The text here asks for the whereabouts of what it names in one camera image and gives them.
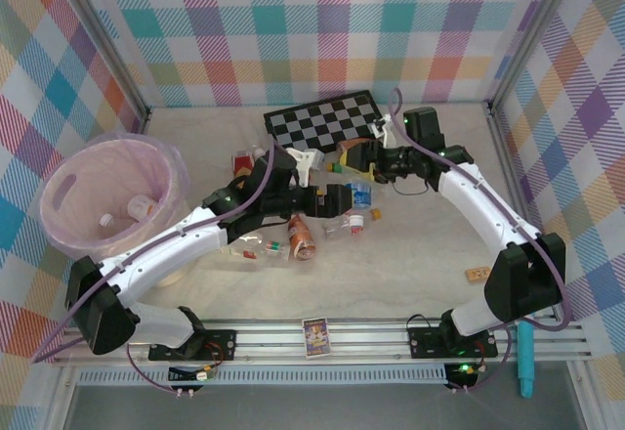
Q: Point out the light blue label bottle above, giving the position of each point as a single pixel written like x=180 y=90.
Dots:
x=362 y=198

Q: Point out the green plastic bottle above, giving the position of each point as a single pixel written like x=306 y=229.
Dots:
x=337 y=168

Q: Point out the orange brown label bottle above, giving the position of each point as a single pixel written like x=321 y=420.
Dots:
x=300 y=237

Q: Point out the clear bottle red green label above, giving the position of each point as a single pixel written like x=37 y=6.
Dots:
x=273 y=249

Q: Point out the black grey chessboard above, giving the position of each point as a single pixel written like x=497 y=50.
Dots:
x=317 y=122

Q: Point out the white plastic bin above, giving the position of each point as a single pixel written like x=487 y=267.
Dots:
x=178 y=273

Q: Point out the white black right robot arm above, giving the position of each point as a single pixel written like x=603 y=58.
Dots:
x=488 y=215

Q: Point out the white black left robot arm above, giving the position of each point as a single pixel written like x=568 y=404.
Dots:
x=161 y=254

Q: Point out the small bottle white cap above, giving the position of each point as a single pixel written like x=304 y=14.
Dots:
x=356 y=225

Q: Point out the yellow bottle cap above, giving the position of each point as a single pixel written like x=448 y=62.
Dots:
x=376 y=214

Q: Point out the thin clear bottle white cap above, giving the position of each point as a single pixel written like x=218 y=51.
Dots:
x=257 y=151

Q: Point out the colourful card box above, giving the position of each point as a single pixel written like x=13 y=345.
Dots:
x=316 y=338

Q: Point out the white orange bottle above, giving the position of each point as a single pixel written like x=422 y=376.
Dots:
x=140 y=206

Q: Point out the small wooden tile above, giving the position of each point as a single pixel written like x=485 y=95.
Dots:
x=478 y=273

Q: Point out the white capped bottle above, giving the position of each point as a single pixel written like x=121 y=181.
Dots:
x=106 y=221

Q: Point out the small circuit board connector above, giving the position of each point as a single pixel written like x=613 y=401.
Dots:
x=464 y=369
x=202 y=375

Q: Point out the teal marker pen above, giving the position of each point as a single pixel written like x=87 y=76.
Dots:
x=526 y=361

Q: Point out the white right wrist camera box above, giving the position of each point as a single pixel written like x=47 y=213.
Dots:
x=383 y=129

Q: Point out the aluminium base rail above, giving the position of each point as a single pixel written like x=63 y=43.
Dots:
x=371 y=339

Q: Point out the aluminium frame post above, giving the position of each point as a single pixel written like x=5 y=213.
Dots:
x=105 y=44
x=532 y=34

